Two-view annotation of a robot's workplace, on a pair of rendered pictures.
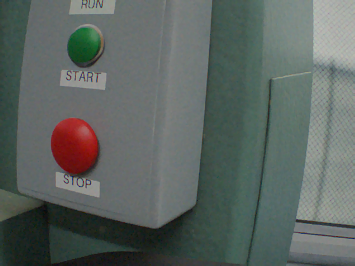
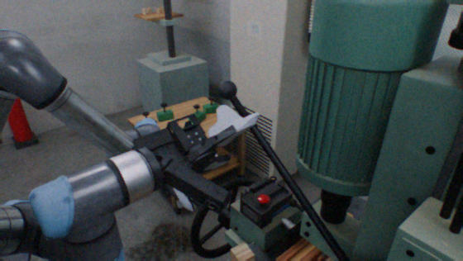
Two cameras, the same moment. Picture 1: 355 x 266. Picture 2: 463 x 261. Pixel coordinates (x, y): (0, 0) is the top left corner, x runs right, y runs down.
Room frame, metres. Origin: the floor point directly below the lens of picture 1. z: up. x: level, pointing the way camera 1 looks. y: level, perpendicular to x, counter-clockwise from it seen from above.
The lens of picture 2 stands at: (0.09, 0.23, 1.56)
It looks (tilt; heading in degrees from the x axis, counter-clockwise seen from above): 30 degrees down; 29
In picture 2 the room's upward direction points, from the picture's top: straight up
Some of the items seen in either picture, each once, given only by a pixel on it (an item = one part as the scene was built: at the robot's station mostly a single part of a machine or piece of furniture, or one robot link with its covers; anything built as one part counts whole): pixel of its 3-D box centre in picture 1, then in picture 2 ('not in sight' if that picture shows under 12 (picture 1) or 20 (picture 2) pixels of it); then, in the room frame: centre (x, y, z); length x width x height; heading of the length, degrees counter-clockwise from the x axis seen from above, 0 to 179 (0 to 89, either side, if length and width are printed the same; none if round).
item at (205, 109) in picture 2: not in sight; (190, 145); (1.69, 1.47, 0.32); 0.66 x 0.57 x 0.64; 158
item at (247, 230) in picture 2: not in sight; (264, 218); (0.70, 0.47, 0.92); 0.15 x 0.13 x 0.09; 159
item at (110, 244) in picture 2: not in sight; (87, 244); (0.29, 0.60, 1.15); 0.11 x 0.08 x 0.11; 100
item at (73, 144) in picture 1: (73, 145); not in sight; (0.35, 0.05, 1.36); 0.03 x 0.01 x 0.03; 69
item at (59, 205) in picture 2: not in sight; (80, 200); (0.29, 0.59, 1.25); 0.11 x 0.08 x 0.09; 159
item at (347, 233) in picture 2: not in sight; (336, 237); (0.62, 0.27, 1.03); 0.14 x 0.07 x 0.09; 69
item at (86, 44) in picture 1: (83, 44); not in sight; (0.35, 0.05, 1.42); 0.02 x 0.01 x 0.02; 69
